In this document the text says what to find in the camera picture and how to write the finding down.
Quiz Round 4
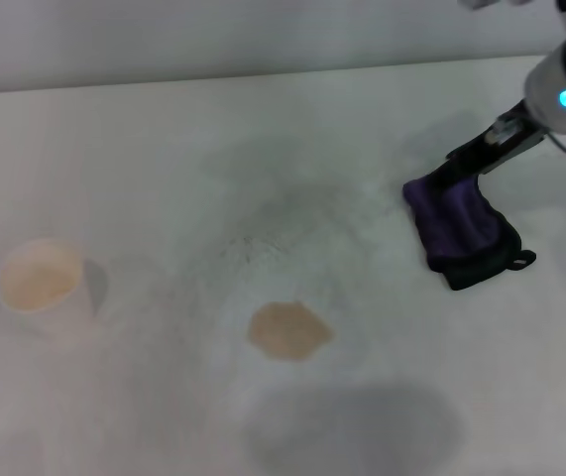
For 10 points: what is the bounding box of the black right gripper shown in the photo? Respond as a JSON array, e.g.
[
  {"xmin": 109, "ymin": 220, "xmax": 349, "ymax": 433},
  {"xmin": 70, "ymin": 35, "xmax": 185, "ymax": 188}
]
[{"xmin": 429, "ymin": 100, "xmax": 547, "ymax": 193}]

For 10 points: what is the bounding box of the purple rag with black edge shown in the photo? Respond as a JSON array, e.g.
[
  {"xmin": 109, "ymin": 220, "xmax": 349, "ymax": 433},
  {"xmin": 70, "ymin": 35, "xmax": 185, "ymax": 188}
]
[{"xmin": 400, "ymin": 176, "xmax": 537, "ymax": 293}]

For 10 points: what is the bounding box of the white paper cup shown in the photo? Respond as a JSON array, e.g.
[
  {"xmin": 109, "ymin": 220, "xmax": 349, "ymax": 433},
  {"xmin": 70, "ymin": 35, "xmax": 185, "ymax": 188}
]
[{"xmin": 0, "ymin": 238, "xmax": 93, "ymax": 344}]

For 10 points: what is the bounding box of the brown water stain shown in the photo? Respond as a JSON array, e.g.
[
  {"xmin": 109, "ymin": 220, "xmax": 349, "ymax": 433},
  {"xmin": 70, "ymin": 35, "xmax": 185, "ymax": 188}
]
[{"xmin": 246, "ymin": 299, "xmax": 337, "ymax": 362}]

